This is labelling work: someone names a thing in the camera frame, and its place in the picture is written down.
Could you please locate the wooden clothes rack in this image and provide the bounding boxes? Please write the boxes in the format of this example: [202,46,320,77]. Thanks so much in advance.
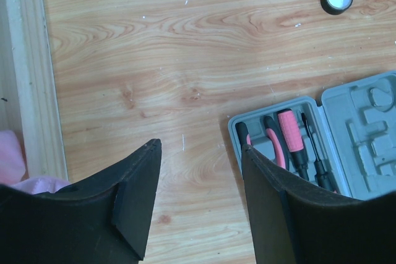
[1,0,68,179]

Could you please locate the grey plastic tool case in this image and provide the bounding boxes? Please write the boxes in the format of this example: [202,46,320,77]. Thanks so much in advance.
[228,71,395,200]

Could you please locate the pink handled pliers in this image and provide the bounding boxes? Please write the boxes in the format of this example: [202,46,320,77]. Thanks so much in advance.
[236,116,290,170]

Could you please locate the pink shirt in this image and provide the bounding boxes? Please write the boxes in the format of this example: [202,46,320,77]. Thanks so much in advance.
[1,130,70,195]

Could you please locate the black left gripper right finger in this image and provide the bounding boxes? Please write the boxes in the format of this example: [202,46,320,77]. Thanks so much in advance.
[242,145,395,263]

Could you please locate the pink black screwdriver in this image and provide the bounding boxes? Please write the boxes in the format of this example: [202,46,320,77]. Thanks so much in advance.
[277,109,309,181]
[301,113,337,193]

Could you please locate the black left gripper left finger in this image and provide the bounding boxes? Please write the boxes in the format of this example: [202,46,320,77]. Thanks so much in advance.
[1,139,161,263]

